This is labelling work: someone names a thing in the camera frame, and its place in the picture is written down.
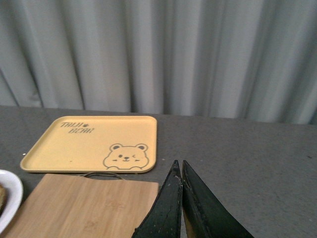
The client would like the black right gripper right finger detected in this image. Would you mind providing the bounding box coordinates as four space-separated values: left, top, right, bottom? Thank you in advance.
182 160 253 238

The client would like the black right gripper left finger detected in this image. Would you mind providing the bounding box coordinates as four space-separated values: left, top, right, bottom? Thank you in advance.
132 160 183 238

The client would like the white plate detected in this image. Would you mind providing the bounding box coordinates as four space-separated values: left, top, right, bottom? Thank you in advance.
0 170 23 233

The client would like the wooden cutting board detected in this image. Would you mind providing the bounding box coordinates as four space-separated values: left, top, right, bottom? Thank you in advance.
1 174 159 238

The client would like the yellow bear tray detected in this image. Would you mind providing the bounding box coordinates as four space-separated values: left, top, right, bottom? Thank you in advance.
20 116 157 174

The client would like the grey curtain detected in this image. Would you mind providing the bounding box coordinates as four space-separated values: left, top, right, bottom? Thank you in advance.
0 0 317 124

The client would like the bottom bread slice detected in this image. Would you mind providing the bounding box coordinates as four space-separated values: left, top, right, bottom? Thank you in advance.
0 184 7 214

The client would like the cutting board cord loop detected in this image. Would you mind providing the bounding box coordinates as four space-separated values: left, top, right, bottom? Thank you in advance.
83 172 126 180

